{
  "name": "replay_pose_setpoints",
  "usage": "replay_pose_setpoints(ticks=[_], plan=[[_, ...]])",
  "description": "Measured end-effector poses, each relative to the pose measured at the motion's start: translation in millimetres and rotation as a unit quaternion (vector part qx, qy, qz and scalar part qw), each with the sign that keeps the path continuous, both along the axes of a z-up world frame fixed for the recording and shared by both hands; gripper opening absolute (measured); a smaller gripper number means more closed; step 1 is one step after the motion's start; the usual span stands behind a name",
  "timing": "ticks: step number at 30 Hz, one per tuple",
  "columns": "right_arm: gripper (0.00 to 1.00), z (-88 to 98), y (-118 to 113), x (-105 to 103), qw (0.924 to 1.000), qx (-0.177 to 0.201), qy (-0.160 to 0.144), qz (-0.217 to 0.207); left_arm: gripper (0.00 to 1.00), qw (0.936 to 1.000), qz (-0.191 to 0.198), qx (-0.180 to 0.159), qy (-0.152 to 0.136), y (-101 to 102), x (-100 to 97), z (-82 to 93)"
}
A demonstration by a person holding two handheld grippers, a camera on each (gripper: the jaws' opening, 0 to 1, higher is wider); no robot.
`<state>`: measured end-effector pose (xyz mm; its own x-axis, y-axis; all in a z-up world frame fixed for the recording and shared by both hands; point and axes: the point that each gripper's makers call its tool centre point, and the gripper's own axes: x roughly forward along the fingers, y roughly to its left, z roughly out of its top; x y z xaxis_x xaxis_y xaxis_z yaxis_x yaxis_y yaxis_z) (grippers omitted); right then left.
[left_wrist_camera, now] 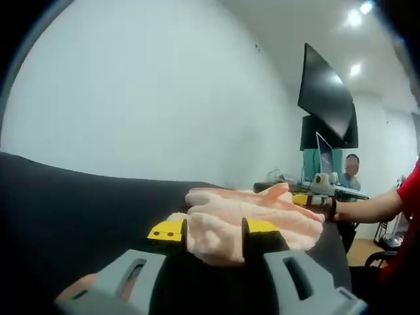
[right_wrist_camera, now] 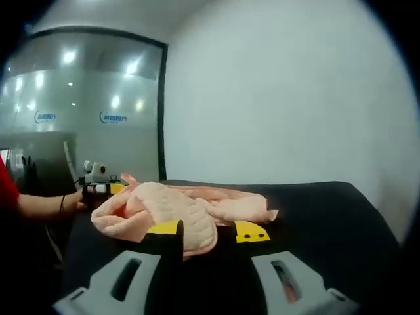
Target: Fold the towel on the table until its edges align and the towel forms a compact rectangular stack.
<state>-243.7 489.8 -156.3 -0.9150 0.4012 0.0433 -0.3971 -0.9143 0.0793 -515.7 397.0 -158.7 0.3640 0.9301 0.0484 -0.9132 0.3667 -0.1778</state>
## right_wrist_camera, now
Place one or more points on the person's red sleeve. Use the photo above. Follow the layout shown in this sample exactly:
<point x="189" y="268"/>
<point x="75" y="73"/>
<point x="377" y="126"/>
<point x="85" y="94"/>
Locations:
<point x="7" y="190"/>

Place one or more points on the black table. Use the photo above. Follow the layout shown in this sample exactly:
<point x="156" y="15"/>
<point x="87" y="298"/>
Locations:
<point x="328" y="213"/>

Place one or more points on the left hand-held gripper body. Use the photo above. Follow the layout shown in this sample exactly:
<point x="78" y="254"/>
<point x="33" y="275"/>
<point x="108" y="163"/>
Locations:
<point x="95" y="169"/>

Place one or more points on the black-framed frosted glass partition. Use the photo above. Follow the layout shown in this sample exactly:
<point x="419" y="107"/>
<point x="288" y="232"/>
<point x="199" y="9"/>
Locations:
<point x="98" y="98"/>

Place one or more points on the person's left hand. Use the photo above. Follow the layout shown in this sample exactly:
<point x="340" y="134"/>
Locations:
<point x="73" y="199"/>

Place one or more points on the pink towel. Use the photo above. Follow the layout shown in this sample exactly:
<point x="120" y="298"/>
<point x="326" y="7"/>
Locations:
<point x="183" y="210"/>

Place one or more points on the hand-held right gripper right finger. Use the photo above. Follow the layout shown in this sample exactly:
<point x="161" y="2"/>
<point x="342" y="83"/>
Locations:
<point x="295" y="285"/>

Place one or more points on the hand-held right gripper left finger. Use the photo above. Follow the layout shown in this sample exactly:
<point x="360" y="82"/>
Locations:
<point x="105" y="282"/>

